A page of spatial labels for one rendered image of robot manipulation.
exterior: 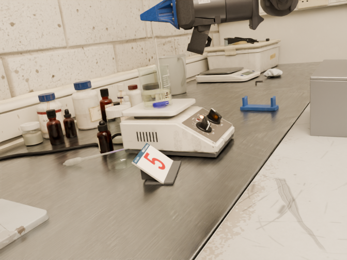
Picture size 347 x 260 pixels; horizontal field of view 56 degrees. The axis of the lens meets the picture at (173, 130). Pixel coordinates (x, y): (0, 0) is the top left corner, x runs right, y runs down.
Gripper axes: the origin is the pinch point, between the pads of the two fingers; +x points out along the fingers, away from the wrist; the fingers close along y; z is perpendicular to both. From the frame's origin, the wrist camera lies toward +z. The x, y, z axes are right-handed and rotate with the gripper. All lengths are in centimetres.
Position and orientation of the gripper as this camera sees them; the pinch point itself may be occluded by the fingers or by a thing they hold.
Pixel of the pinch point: (158, 15)
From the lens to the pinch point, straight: 64.6
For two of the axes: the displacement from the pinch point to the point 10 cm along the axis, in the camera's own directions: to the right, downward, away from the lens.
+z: 1.2, 9.6, 2.7
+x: -9.9, 1.0, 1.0
